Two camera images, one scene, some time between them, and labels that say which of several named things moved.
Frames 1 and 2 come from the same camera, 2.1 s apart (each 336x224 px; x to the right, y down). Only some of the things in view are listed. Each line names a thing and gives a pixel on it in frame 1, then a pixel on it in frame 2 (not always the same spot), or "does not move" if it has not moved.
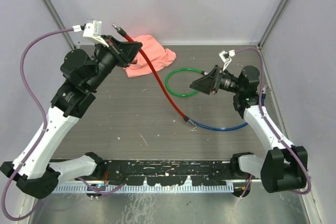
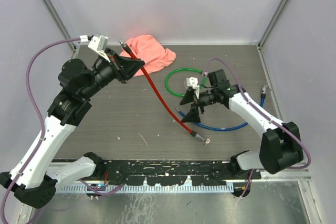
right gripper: x=209 y=83 to x=192 y=115
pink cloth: x=159 y=56 does not move
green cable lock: x=168 y=76 does not move
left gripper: x=124 y=51 to x=124 y=67
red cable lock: x=186 y=118 to x=205 y=140
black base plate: x=169 y=172 does not move
